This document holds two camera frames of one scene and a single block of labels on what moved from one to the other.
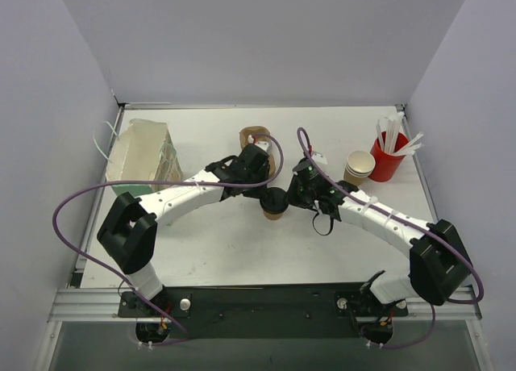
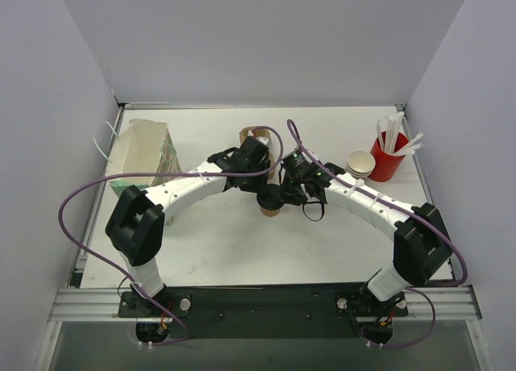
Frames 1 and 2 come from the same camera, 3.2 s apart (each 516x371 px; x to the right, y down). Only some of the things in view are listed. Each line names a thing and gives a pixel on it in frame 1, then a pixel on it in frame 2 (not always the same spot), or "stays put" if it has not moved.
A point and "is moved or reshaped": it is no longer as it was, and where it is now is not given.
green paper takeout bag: (145, 152) stays put
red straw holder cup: (387, 164) stays put
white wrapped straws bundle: (391, 131) stays put
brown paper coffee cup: (273, 216) is moved or reshaped
